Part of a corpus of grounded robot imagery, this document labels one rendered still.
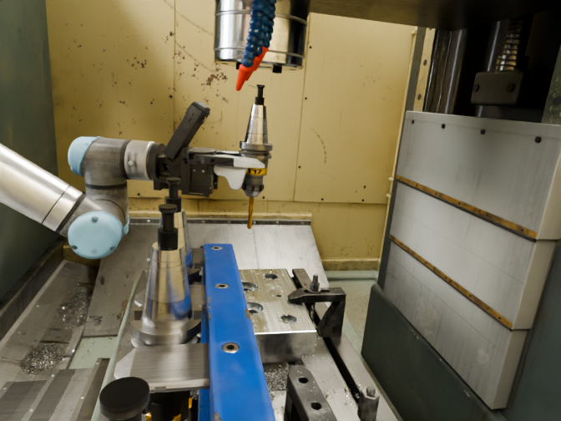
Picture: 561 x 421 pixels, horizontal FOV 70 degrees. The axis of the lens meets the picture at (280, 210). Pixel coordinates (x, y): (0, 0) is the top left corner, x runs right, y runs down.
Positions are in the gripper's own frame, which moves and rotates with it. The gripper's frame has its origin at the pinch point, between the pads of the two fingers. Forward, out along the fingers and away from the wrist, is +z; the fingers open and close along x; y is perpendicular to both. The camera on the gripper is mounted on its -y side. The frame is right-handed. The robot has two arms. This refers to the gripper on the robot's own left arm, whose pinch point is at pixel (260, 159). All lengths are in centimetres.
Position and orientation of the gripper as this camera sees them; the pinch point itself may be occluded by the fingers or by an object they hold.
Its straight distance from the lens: 75.2
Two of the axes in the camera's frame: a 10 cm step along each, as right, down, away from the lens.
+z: 10.0, 0.9, -0.5
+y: -0.7, 9.6, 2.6
